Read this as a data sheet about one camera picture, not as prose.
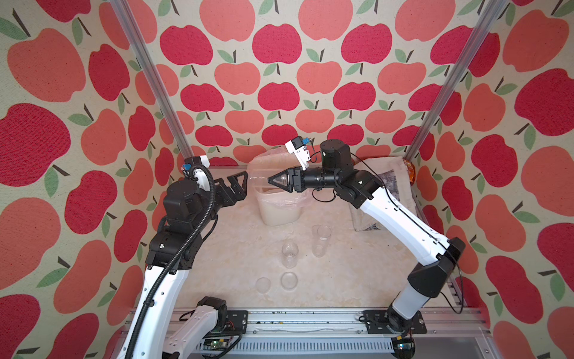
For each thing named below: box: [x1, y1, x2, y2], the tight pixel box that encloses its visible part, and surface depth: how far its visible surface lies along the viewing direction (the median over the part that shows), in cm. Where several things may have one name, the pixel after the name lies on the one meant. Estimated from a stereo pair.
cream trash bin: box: [256, 186, 308, 227], surface depth 83 cm
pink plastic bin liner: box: [247, 146, 311, 202], surface depth 82 cm
